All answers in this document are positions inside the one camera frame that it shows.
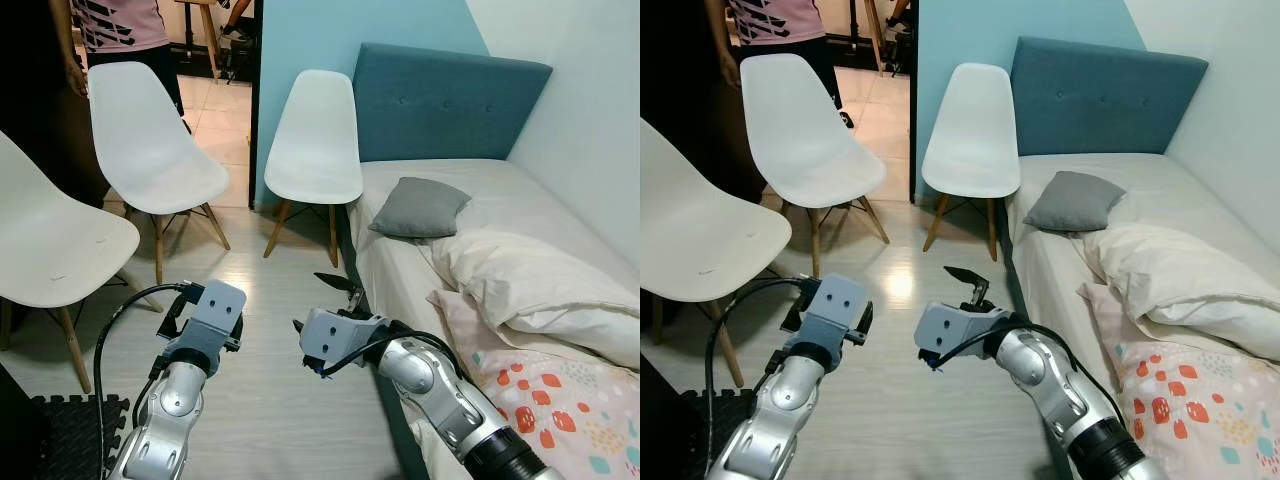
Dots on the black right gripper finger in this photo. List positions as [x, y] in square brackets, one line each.
[967, 273]
[335, 281]

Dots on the grey woven pillow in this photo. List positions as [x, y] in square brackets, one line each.
[420, 208]
[1075, 203]

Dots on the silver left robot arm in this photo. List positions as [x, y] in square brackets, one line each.
[775, 420]
[165, 420]

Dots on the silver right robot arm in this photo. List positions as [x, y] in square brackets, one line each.
[440, 390]
[1060, 385]

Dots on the white plastic chair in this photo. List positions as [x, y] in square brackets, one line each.
[50, 250]
[810, 140]
[315, 150]
[690, 240]
[150, 150]
[970, 140]

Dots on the white duvet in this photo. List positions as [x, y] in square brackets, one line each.
[530, 270]
[1180, 265]

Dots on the black foam floor mat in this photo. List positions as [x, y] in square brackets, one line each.
[715, 435]
[75, 435]

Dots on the bed with white sheet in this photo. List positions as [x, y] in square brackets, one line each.
[1160, 185]
[520, 198]

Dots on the blue upholstered headboard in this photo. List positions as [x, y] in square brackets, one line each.
[440, 100]
[1100, 95]

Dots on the pink patterned blanket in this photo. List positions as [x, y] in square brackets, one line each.
[1200, 400]
[560, 400]

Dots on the black equipment case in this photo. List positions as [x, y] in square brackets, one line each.
[15, 430]
[660, 430]

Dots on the wooden stool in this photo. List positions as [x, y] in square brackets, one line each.
[211, 40]
[875, 35]

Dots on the dark brown cabinet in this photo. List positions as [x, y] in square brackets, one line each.
[30, 100]
[680, 80]

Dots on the person in pink shirt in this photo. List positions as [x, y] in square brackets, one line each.
[120, 25]
[775, 20]

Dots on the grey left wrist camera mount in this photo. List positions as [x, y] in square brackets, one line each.
[212, 310]
[835, 305]

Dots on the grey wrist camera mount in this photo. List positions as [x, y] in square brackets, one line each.
[835, 305]
[335, 338]
[212, 310]
[955, 332]

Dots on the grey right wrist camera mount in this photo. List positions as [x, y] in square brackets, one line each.
[955, 332]
[335, 338]

